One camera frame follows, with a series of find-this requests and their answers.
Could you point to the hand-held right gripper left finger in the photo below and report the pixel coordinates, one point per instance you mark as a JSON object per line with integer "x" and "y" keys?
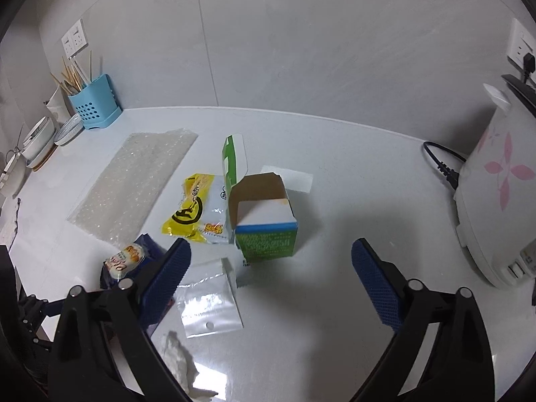
{"x": 167, "y": 276}

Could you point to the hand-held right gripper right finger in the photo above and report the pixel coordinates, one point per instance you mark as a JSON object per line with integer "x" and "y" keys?
{"x": 377, "y": 284}

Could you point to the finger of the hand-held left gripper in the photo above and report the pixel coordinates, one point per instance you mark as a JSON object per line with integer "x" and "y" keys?
{"x": 33, "y": 312}

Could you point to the dark blue snack packet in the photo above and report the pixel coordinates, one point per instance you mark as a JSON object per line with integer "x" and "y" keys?
{"x": 151, "y": 249}

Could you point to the round white snack wrapper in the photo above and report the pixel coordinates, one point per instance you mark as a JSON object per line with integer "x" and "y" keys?
{"x": 125, "y": 260}

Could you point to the clear plastic bag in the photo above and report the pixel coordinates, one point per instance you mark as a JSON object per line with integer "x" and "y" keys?
{"x": 209, "y": 301}

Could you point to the yellow snack wrapper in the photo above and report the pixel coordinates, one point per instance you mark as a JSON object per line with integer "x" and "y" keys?
{"x": 190, "y": 209}

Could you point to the white tissue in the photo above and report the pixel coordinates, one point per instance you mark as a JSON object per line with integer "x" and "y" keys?
{"x": 180, "y": 360}

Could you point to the bubble wrap sheet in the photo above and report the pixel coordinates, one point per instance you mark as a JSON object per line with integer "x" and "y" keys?
{"x": 130, "y": 184}

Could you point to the green and white carton box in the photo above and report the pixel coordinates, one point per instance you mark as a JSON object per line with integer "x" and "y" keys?
{"x": 264, "y": 240}

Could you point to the white paper piece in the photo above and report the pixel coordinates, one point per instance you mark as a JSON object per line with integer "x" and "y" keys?
{"x": 299, "y": 180}

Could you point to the white pot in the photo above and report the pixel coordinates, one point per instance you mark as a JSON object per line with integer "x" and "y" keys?
{"x": 12, "y": 173}

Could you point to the white flowered rice cooker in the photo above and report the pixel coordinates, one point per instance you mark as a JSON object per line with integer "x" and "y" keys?
{"x": 494, "y": 201}

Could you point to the striped plate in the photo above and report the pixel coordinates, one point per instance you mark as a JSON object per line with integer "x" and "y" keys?
{"x": 69, "y": 130}

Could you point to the blue plastic utensil holder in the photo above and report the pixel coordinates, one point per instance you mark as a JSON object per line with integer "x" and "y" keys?
{"x": 94, "y": 106}

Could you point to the white cup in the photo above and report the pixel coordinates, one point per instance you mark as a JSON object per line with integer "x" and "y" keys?
{"x": 56, "y": 104}

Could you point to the bundle of wooden chopsticks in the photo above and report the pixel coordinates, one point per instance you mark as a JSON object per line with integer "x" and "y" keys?
{"x": 75, "y": 75}

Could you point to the black power plug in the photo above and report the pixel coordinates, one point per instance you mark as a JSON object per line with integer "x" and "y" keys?
{"x": 529, "y": 65}

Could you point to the white wall outlet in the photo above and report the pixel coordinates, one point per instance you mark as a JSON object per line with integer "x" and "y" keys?
{"x": 74, "y": 37}
{"x": 518, "y": 39}

